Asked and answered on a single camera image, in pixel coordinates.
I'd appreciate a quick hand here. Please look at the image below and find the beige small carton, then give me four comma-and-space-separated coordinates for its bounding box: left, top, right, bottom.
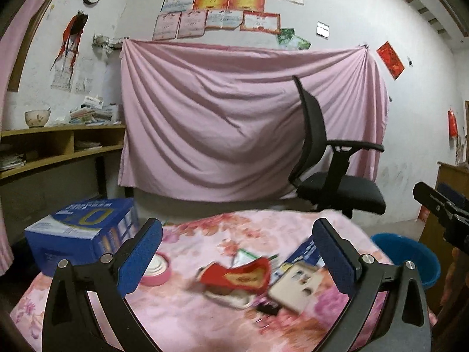
268, 261, 321, 314

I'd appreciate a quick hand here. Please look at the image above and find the dark blue snack packet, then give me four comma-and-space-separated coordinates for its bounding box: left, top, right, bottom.
276, 236, 325, 277

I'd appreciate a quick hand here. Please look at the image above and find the blue plastic basin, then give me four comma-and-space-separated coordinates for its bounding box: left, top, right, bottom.
371, 233, 441, 290

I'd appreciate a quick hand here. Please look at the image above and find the red snack wrapper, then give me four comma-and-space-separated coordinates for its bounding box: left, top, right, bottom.
196, 257, 271, 295

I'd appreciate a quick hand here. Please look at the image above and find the pink hanging sheet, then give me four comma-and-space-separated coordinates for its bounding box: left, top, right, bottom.
118, 40, 390, 203

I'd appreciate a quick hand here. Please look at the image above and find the red paper wall decoration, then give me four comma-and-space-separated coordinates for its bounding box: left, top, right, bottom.
377, 41, 405, 80

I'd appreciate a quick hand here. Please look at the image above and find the stack of books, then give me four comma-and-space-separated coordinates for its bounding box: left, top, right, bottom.
53, 95, 124, 126

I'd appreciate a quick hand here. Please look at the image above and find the wooden cabinet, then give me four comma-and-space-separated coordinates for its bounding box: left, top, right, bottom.
414, 163, 468, 314

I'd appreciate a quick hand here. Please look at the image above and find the red tassel wall hanging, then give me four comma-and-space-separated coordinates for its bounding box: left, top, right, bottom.
52, 11, 88, 72

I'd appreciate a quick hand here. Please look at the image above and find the blue cardboard box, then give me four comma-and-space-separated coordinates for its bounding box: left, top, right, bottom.
25, 198, 140, 277

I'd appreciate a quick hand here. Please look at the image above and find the wall certificates cluster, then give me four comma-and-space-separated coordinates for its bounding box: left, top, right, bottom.
152, 0, 310, 49

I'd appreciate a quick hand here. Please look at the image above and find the wooden shelf desk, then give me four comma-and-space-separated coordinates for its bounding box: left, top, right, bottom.
0, 124, 127, 228

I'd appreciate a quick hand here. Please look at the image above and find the red hanging ornament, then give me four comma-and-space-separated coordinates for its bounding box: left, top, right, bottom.
448, 109, 459, 139

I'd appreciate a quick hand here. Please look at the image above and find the white green paper packet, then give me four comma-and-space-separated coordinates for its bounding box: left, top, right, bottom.
231, 249, 281, 270

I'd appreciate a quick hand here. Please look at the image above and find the floral pink tablecloth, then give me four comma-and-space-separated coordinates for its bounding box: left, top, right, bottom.
9, 208, 439, 352

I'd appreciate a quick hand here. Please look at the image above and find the black office chair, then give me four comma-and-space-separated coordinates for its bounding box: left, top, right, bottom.
288, 75, 386, 218

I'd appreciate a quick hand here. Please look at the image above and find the ceramic bowl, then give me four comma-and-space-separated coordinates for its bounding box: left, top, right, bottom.
24, 110, 51, 128

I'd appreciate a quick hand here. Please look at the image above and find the pink tape roll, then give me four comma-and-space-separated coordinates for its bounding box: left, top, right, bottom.
140, 253, 172, 287

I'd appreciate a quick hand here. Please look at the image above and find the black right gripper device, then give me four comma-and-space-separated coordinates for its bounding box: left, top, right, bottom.
412, 182, 468, 254

